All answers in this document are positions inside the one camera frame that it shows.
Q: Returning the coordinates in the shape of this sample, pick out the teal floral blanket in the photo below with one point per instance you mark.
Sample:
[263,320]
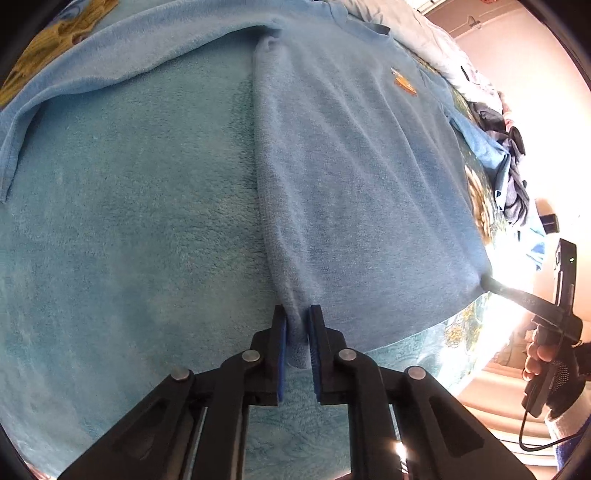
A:
[115,230]

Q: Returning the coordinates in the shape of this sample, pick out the small black box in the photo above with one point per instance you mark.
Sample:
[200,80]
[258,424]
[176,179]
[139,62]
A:
[550,224]

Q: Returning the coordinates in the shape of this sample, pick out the blue sweater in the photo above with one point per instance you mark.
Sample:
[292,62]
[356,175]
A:
[346,184]

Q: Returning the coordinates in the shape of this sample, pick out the black round object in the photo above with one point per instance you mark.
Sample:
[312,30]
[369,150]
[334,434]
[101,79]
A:
[518,138]

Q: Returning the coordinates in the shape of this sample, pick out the person's right hand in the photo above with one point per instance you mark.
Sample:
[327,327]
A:
[535,355]

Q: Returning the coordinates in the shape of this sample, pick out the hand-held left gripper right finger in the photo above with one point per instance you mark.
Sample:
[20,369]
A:
[316,360]

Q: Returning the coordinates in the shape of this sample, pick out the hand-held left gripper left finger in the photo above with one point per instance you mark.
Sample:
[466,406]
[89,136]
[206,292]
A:
[280,360]

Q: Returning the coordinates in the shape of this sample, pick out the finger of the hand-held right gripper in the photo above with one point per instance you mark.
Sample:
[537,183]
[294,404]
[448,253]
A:
[512,295]

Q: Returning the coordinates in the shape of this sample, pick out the pile of grey clothes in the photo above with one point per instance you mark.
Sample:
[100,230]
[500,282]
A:
[512,184]

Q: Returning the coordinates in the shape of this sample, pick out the person's right forearm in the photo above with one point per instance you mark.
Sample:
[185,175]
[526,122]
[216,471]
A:
[565,427]

